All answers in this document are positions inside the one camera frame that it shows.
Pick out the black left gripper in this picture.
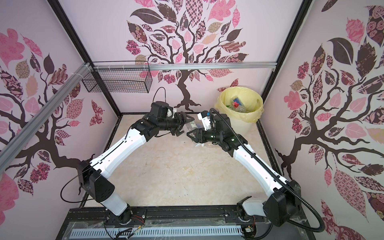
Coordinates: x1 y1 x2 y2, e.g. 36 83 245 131
158 110 195 136

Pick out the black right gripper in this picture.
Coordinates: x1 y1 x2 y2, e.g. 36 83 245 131
187 127 223 145

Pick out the Fiji bottle red flower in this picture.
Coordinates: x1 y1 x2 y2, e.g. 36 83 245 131
231 98 246 113

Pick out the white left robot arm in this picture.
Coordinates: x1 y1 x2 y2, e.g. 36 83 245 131
78 112 195 225

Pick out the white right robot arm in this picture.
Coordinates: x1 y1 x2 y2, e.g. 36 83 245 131
187 111 301 227

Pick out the cream bin yellow bag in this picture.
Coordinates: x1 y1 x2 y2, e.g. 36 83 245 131
215 87 264 136

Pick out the white vent strip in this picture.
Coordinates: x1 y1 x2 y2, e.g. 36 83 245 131
65 226 243 240

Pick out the black corrugated cable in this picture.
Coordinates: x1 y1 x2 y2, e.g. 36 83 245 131
209 107 326 233

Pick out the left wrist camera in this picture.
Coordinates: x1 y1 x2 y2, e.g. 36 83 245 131
150 101 173 119

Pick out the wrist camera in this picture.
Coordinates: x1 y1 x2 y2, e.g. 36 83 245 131
150 101 173 119
198 111 212 131

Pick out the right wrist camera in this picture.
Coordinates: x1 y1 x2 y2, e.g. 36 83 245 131
198 111 212 131

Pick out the black wire basket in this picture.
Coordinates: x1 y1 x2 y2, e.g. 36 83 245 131
82 60 153 94

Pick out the black base frame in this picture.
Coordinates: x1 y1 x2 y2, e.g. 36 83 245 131
56 205 315 240

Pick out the aluminium rail back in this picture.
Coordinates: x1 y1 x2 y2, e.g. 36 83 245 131
93 62 277 71

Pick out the aluminium rail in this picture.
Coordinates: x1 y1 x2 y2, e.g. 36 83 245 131
1 63 92 172
93 62 277 71

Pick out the aluminium rail left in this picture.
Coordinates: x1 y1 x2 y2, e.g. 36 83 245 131
1 63 92 172

